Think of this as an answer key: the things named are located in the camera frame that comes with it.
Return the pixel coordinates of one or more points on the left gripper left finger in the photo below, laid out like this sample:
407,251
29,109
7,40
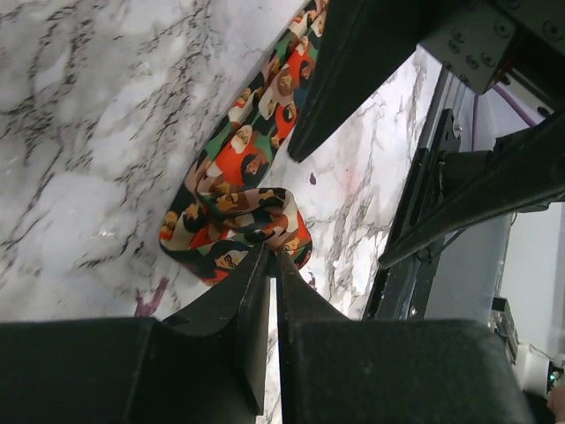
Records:
204,364

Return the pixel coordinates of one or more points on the colourful patterned necktie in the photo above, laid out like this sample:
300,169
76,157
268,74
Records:
221,211

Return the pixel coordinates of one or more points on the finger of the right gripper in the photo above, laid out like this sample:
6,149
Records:
363,44

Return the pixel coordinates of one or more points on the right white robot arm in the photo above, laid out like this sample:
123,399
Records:
527,169

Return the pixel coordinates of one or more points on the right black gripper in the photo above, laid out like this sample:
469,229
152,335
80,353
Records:
482,42

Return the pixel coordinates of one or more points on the black mounting rail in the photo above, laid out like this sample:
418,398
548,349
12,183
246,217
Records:
403,283

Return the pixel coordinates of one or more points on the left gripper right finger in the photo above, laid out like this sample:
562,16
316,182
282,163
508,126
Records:
337,370

